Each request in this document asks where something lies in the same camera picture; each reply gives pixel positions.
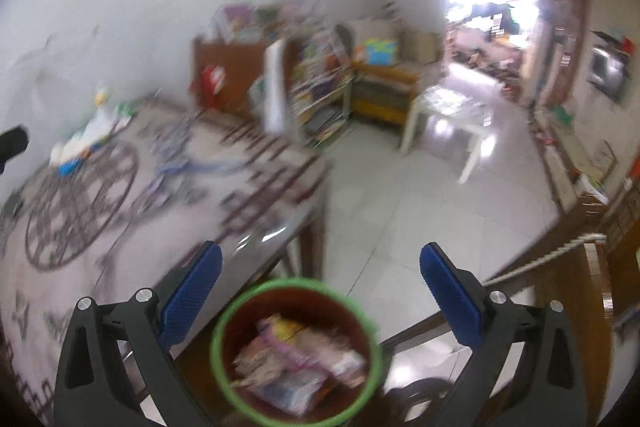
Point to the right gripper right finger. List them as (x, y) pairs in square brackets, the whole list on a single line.
[(548, 387)]

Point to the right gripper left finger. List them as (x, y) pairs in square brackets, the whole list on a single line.
[(92, 385)]

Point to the newspaper ball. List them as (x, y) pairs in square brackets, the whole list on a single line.
[(257, 364)]

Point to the pink plastic wrapper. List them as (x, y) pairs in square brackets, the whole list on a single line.
[(334, 354)]

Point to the white blue milk carton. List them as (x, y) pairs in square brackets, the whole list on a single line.
[(294, 393)]

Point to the yellow snack box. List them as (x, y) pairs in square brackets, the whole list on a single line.
[(279, 331)]

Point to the black smartphone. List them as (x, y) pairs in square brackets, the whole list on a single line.
[(13, 206)]

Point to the blue cartoon book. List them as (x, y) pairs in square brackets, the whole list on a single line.
[(67, 168)]

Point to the white desk lamp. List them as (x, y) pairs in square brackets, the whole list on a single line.
[(100, 116)]

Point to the tv cabinet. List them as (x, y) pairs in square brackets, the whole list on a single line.
[(571, 170)]

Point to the red bag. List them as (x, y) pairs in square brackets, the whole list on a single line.
[(213, 78)]

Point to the red bin green rim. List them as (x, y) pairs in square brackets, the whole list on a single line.
[(311, 303)]

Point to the wooden dining chair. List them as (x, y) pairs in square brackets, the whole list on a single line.
[(244, 64)]

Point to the white towel on chair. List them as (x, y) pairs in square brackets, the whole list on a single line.
[(275, 108)]

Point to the white coffee table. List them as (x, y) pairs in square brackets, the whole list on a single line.
[(451, 110)]

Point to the white book rack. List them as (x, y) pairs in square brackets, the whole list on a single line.
[(316, 65)]

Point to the wooden sofa bench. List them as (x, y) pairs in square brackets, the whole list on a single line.
[(385, 92)]

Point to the colourful toy box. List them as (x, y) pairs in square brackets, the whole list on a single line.
[(377, 52)]

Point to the wall mounted television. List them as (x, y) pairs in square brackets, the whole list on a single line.
[(608, 70)]

